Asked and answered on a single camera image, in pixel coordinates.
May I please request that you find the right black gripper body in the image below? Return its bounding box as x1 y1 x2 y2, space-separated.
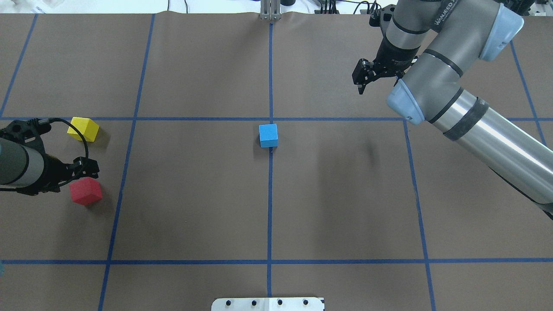
352 58 417 86

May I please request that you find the aluminium frame post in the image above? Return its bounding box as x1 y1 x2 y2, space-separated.
259 0 282 22

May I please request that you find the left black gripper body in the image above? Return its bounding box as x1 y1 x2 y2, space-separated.
41 157 87 193

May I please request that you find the yellow cube block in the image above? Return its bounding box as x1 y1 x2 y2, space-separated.
70 117 99 142

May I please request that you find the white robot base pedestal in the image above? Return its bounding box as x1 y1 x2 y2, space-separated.
211 297 325 311

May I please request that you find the blue cube block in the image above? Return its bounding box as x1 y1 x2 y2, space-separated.
258 124 279 148

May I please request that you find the brown paper table cover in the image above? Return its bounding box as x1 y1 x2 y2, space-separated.
1 12 552 311

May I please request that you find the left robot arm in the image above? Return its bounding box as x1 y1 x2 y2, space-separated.
0 138 99 196

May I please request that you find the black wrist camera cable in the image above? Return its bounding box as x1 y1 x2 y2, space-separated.
37 117 89 188

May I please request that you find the red cube block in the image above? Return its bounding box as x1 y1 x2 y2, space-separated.
69 177 103 206

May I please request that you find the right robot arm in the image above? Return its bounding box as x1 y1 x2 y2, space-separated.
352 0 553 217

